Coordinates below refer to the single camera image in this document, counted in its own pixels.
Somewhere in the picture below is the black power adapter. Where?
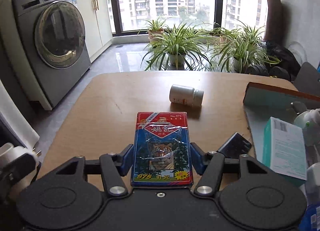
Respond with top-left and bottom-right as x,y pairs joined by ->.
217,132 -> 252,159

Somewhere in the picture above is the red blue playing card box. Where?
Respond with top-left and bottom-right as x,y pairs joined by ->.
131,112 -> 193,187

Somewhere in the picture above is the teal white paper box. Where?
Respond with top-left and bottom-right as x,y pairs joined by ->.
262,117 -> 307,187

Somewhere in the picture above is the blue plastic case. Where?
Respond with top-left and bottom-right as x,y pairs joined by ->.
299,203 -> 320,231

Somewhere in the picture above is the white cup-shaped adapter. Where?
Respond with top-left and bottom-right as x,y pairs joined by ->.
0,143 -> 39,169

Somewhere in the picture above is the white pill bottle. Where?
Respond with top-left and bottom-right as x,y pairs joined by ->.
169,85 -> 204,107

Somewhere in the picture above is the white square charger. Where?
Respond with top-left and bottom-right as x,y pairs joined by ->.
305,162 -> 320,205

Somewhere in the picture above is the black dumbbell far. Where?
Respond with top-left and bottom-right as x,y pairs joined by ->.
245,65 -> 268,76

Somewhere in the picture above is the black dumbbell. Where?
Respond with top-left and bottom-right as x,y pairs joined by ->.
245,65 -> 268,76
268,66 -> 291,81

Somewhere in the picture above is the white round plug device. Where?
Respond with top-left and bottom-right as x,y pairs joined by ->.
291,101 -> 320,146

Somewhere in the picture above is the black dumbbell near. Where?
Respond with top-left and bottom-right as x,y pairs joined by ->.
268,66 -> 291,81

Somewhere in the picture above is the front right spider plant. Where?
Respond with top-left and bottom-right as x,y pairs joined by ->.
212,27 -> 280,73

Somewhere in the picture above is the spider plant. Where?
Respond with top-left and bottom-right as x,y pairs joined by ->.
238,20 -> 265,44
212,27 -> 280,73
142,23 -> 212,71
144,17 -> 166,42

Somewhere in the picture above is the front left spider plant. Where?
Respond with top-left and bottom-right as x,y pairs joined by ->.
142,23 -> 212,71

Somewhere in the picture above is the grey folding chair back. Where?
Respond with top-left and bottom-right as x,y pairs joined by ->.
293,62 -> 320,96

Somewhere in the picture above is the black bag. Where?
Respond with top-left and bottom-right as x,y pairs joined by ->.
266,41 -> 301,76

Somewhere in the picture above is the back right spider plant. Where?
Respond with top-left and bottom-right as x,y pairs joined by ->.
238,20 -> 265,44

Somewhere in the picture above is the back left spider plant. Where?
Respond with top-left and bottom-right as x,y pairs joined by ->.
144,17 -> 166,42

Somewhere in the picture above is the white fan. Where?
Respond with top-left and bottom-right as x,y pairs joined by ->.
287,41 -> 307,66

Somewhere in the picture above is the rolled brown mat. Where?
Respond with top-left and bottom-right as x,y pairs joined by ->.
264,0 -> 283,44

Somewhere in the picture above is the grey washing machine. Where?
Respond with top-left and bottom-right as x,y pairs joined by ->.
13,0 -> 91,108

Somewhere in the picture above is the white cabinet with handles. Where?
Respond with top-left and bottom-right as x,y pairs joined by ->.
76,0 -> 113,62

